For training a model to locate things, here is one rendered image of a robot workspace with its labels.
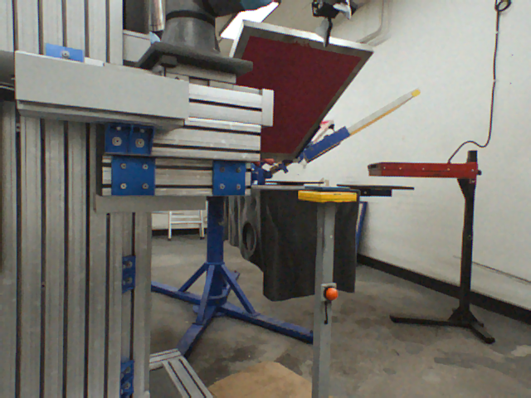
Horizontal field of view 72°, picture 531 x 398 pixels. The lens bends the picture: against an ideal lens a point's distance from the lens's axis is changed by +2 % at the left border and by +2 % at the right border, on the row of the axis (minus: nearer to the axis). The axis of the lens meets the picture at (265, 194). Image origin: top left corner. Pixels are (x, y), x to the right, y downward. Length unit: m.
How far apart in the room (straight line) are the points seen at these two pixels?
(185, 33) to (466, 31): 3.05
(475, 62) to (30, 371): 3.40
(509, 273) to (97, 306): 2.86
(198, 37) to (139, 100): 0.26
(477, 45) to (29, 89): 3.31
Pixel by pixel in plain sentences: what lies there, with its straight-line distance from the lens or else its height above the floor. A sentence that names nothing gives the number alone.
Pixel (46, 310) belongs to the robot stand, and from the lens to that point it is 1.03.
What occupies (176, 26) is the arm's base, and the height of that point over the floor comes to 1.32.
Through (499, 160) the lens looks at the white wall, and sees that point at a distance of 3.29.
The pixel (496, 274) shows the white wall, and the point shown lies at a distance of 3.34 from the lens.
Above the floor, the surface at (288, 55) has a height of 1.48.
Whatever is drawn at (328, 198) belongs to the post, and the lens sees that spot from 1.04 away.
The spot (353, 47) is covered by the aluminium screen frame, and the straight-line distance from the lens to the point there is 1.63.
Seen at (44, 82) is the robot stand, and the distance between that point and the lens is 0.68.
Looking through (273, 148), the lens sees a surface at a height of 1.15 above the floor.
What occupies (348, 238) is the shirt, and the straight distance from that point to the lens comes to 1.52.
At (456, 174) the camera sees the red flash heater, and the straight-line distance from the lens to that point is 2.53.
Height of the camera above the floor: 1.00
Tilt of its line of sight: 3 degrees down
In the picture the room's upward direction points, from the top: 2 degrees clockwise
